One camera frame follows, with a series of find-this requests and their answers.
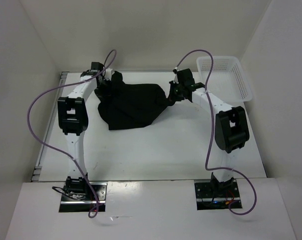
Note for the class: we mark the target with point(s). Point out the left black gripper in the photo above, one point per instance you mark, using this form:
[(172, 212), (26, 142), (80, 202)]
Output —
[(106, 92)]

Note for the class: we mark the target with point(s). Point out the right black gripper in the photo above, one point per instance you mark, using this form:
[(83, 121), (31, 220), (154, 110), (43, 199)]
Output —
[(172, 96)]

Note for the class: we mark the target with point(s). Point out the black shorts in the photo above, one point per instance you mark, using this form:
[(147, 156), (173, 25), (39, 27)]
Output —
[(132, 105)]

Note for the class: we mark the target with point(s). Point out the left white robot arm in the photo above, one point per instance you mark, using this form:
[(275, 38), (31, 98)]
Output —
[(73, 121)]

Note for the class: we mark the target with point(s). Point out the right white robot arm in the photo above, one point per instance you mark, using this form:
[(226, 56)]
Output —
[(229, 124)]

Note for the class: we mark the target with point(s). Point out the white perforated plastic basket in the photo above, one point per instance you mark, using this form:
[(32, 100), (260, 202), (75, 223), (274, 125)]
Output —
[(226, 77)]

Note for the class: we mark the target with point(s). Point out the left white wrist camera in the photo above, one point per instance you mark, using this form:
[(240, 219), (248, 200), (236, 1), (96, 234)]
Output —
[(108, 74)]

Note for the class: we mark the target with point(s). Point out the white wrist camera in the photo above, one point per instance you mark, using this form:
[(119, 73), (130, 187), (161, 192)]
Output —
[(108, 74), (175, 71)]

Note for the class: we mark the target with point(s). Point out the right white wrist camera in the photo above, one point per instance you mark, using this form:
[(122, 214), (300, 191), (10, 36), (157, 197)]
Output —
[(175, 71)]

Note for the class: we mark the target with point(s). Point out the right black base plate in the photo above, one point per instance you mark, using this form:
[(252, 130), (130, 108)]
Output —
[(209, 199)]

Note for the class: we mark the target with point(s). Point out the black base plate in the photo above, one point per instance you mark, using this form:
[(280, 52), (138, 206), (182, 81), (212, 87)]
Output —
[(82, 204), (209, 199)]

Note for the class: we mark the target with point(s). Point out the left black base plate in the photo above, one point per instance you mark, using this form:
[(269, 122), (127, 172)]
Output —
[(82, 204)]

